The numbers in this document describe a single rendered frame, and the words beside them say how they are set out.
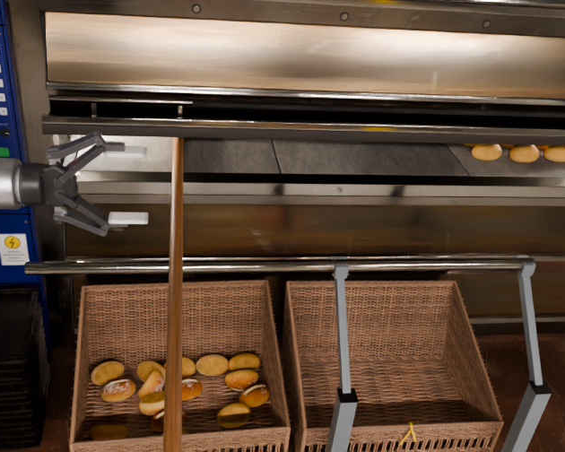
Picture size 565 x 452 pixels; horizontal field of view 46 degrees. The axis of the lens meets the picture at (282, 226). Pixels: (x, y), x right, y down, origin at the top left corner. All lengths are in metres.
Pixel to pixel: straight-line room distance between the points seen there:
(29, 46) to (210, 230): 0.68
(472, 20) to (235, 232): 0.86
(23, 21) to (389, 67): 0.90
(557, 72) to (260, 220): 0.91
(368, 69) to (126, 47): 0.61
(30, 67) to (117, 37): 0.22
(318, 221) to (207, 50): 0.61
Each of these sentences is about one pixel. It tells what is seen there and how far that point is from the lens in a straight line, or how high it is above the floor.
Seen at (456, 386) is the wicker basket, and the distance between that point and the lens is 2.20.
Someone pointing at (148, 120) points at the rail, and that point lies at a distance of 1.60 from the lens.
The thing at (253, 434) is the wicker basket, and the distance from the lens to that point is 1.77.
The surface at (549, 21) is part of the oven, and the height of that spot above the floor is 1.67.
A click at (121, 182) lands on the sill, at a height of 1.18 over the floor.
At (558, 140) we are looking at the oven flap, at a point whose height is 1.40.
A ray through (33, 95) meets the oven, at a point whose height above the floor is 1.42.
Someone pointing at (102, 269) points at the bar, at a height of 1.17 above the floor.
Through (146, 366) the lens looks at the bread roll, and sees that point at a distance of 2.03.
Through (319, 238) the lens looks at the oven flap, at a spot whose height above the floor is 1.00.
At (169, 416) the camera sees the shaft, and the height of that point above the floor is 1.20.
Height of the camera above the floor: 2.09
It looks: 33 degrees down
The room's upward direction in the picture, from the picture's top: 6 degrees clockwise
